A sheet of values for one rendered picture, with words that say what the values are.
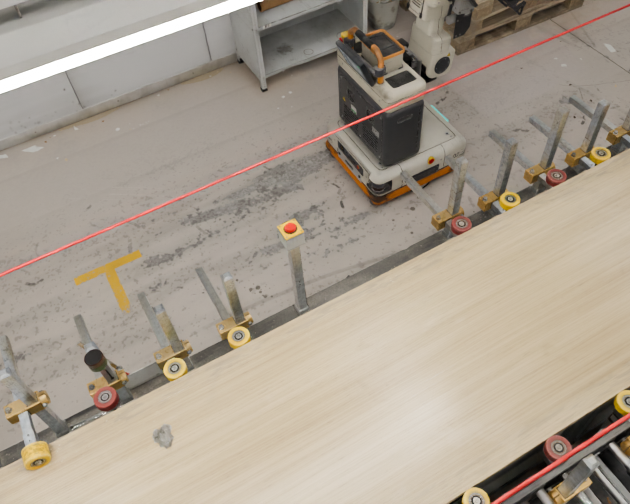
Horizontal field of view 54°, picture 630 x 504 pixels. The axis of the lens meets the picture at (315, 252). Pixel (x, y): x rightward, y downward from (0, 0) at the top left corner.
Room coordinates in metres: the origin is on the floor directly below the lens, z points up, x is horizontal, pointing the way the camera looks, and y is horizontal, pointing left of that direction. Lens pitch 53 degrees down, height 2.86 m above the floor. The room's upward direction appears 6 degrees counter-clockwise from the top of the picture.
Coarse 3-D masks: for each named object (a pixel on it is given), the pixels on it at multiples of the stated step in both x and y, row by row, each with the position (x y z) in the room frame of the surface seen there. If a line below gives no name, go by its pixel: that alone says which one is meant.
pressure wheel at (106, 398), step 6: (102, 390) 0.97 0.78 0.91; (108, 390) 0.97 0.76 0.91; (114, 390) 0.97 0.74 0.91; (96, 396) 0.95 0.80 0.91; (102, 396) 0.95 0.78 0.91; (108, 396) 0.95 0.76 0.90; (114, 396) 0.94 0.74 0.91; (96, 402) 0.93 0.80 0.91; (102, 402) 0.93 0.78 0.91; (108, 402) 0.92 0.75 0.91; (114, 402) 0.93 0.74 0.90; (102, 408) 0.91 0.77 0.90; (108, 408) 0.91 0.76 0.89
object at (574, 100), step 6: (576, 96) 2.34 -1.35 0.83; (570, 102) 2.33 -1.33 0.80; (576, 102) 2.30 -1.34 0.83; (582, 102) 2.30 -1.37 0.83; (582, 108) 2.26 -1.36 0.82; (588, 108) 2.25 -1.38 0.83; (588, 114) 2.22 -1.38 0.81; (606, 120) 2.15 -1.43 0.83; (606, 126) 2.12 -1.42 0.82; (612, 126) 2.11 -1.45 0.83; (624, 138) 2.02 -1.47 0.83; (624, 144) 2.01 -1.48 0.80
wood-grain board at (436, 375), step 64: (576, 192) 1.66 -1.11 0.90; (448, 256) 1.40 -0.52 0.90; (512, 256) 1.37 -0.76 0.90; (576, 256) 1.34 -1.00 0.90; (320, 320) 1.17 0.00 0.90; (384, 320) 1.14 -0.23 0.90; (448, 320) 1.12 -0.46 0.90; (512, 320) 1.09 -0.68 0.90; (576, 320) 1.07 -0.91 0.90; (192, 384) 0.96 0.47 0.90; (256, 384) 0.94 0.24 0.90; (320, 384) 0.92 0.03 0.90; (384, 384) 0.89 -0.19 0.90; (448, 384) 0.87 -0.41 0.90; (512, 384) 0.85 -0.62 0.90; (576, 384) 0.83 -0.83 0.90; (64, 448) 0.78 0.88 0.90; (128, 448) 0.76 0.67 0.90; (192, 448) 0.74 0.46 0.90; (256, 448) 0.72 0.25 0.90; (320, 448) 0.70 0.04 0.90; (384, 448) 0.68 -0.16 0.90; (448, 448) 0.66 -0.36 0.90; (512, 448) 0.64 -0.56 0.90
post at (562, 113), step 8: (560, 112) 1.86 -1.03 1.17; (568, 112) 1.86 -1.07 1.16; (560, 120) 1.85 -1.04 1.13; (552, 128) 1.88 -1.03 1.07; (560, 128) 1.86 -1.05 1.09; (552, 136) 1.86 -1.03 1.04; (560, 136) 1.86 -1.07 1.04; (552, 144) 1.85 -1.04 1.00; (544, 152) 1.88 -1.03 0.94; (552, 152) 1.86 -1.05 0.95; (544, 160) 1.87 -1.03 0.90; (552, 160) 1.86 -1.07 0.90; (544, 168) 1.85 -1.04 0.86; (536, 184) 1.87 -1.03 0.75
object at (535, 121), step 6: (534, 120) 2.21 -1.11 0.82; (540, 120) 2.21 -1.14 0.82; (534, 126) 2.20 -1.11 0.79; (540, 126) 2.17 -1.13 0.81; (546, 126) 2.16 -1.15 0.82; (546, 132) 2.13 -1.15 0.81; (558, 144) 2.05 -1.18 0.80; (564, 144) 2.03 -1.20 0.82; (570, 144) 2.03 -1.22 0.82; (564, 150) 2.02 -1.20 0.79; (570, 150) 1.99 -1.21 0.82; (582, 162) 1.92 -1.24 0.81; (588, 162) 1.90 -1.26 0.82; (588, 168) 1.88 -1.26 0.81
